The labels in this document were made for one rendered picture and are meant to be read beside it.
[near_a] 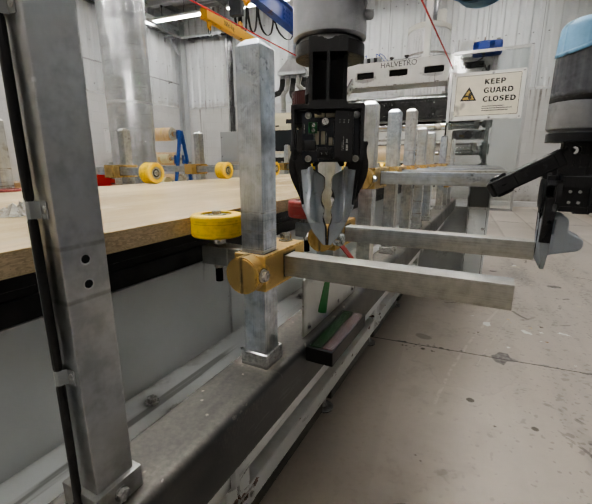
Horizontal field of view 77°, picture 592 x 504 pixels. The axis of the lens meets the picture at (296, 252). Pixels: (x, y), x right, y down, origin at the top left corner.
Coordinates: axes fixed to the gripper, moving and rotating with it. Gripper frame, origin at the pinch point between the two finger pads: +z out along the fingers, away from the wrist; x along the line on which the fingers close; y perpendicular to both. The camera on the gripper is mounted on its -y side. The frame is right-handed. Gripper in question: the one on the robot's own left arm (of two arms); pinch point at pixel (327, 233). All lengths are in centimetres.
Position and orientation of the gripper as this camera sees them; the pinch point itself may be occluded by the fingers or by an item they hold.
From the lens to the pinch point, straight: 45.8
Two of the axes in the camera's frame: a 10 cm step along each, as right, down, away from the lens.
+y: -1.1, 2.4, -9.7
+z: 0.0, 9.7, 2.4
